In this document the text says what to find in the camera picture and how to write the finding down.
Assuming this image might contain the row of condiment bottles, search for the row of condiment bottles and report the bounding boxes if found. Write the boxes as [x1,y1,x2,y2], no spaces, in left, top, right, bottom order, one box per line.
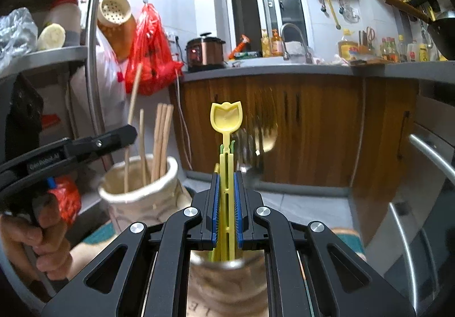
[380,34,449,63]

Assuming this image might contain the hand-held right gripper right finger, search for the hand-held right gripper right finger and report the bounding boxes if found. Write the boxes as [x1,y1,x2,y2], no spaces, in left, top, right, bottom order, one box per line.
[233,172,416,317]

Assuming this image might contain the chrome shelf rack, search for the chrome shelf rack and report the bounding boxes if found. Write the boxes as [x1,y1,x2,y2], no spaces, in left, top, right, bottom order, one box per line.
[0,0,111,168]

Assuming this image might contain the wooden kitchen cabinet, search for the wooden kitchen cabinet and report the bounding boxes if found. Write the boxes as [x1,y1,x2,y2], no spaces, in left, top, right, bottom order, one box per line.
[171,71,420,243]

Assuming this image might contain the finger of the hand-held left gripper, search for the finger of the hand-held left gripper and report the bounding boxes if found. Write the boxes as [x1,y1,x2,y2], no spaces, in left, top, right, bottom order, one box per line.
[69,124,138,160]

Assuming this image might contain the orange liquid bottle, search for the orange liquid bottle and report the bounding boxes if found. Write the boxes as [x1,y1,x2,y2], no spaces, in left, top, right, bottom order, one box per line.
[271,29,284,56]
[260,29,272,58]

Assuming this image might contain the metal spoon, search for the metal spoon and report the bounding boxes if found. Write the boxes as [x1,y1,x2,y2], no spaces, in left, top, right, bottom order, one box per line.
[254,117,280,155]

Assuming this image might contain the wooden cutting board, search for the wooden cutting board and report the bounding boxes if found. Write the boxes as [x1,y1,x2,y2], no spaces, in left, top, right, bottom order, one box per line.
[350,57,395,67]

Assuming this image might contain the hanging red plastic bag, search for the hanging red plastic bag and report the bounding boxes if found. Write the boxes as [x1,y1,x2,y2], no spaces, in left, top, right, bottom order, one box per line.
[124,3,183,96]

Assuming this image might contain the white floral ceramic utensil holder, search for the white floral ceramic utensil holder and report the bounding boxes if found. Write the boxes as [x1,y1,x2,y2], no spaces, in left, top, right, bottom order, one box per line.
[98,155,269,291]

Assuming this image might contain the kitchen window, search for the kitchen window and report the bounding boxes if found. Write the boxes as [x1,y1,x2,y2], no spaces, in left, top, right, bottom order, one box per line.
[222,0,313,54]

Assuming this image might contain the person's left hand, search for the person's left hand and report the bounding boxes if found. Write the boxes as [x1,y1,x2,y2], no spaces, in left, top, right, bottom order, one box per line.
[0,192,74,279]

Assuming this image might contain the steel kitchen faucet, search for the steel kitchen faucet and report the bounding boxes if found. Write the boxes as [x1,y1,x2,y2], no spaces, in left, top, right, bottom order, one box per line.
[280,23,313,64]

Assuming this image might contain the green-handled plastic tulip spoon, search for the green-handled plastic tulip spoon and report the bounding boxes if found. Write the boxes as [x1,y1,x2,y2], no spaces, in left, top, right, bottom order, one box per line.
[212,141,237,262]

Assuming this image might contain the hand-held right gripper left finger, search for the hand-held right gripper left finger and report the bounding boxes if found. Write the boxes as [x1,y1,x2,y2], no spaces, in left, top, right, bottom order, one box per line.
[43,172,223,317]

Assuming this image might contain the grey kitchen countertop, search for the grey kitchen countertop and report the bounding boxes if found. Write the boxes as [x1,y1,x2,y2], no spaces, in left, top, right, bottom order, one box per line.
[181,60,455,83]

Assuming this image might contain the dark cabinet with steel handles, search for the dark cabinet with steel handles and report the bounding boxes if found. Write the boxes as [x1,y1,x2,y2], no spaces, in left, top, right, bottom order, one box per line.
[350,82,455,303]

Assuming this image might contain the black wok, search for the black wok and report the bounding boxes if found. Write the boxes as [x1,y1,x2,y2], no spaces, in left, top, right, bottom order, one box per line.
[383,0,455,59]

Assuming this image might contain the white jar with red lid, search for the white jar with red lid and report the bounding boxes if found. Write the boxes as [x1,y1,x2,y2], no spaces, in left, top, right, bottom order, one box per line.
[44,0,82,46]

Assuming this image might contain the metal fork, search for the metal fork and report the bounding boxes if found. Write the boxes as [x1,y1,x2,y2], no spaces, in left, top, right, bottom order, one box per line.
[235,118,265,182]

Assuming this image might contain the large yellow oil bottle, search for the large yellow oil bottle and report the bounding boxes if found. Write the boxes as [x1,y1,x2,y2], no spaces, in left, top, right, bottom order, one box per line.
[338,29,361,61]

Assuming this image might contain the brown rice cooker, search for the brown rice cooker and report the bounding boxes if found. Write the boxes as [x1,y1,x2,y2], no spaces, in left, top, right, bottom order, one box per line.
[185,32,227,72]

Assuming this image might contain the yellow hose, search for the yellow hose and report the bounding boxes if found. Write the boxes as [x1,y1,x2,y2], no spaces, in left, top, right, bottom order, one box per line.
[325,0,342,30]

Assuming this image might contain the printed quilted placemat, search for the printed quilted placemat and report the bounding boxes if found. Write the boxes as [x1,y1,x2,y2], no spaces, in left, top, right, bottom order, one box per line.
[71,225,367,317]

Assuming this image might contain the white plastic bag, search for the white plastic bag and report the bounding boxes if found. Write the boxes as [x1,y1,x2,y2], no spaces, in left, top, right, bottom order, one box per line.
[69,29,132,147]

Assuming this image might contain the orange packet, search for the orange packet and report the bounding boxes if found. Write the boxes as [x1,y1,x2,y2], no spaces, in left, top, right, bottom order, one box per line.
[230,35,251,59]

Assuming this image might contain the beige perforated plastic container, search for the beige perforated plastic container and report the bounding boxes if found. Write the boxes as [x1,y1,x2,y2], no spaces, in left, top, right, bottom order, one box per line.
[97,0,137,61]

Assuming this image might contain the wooden chopstick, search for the wooden chopstick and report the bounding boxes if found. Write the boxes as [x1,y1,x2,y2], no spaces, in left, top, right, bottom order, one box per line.
[161,104,175,175]
[156,104,169,180]
[124,64,143,193]
[151,104,164,182]
[139,109,147,184]

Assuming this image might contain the yellow plastic tulip spoon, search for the yellow plastic tulip spoon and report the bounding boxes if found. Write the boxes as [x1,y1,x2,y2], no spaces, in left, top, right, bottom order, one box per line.
[210,101,243,262]

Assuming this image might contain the clear crumpled plastic bag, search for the clear crumpled plastic bag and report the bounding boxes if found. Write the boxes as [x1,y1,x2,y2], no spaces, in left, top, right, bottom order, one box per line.
[0,7,39,72]

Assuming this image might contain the white cable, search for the white cable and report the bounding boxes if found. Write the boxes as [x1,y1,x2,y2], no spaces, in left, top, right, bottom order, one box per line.
[173,70,193,169]

